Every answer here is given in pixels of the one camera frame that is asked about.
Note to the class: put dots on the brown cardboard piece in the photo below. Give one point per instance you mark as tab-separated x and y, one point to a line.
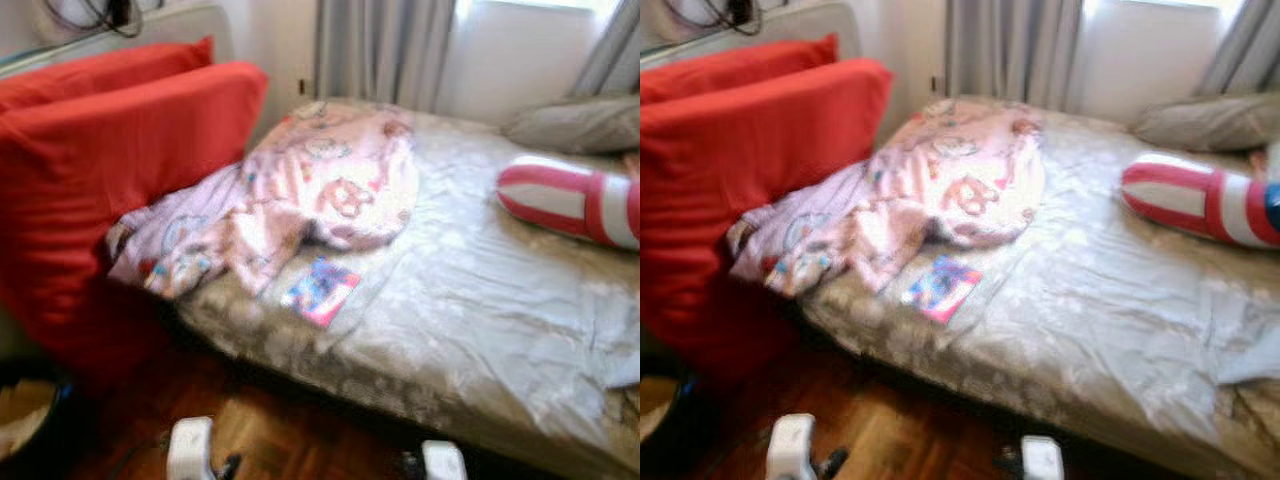
655	405
22	415

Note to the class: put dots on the black round bin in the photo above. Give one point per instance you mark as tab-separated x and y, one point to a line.
688	420
58	420

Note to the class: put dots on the beige floral bedsheet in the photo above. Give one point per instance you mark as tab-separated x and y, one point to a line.
1100	300
480	300

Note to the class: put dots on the red fabric cushion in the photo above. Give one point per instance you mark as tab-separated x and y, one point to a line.
110	190
100	75
730	70
740	190

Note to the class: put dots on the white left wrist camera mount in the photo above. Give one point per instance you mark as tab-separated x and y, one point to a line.
188	450
790	445

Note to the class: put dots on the colourful manga book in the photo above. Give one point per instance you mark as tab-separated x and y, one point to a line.
943	290
322	292

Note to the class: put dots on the bright window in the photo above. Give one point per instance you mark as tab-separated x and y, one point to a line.
540	4
1160	4

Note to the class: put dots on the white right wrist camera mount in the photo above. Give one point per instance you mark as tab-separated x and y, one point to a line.
443	462
1042	460

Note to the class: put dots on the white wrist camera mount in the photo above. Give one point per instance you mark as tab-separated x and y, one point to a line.
1042	460
188	450
443	462
790	445

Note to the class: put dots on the beige floral pillow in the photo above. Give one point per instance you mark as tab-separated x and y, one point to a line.
1210	123
580	125

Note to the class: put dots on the red white blue star bolster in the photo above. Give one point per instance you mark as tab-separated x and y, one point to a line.
560	195
1190	195

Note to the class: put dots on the pink cartoon print blanket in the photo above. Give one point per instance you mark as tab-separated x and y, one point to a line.
320	180
950	180

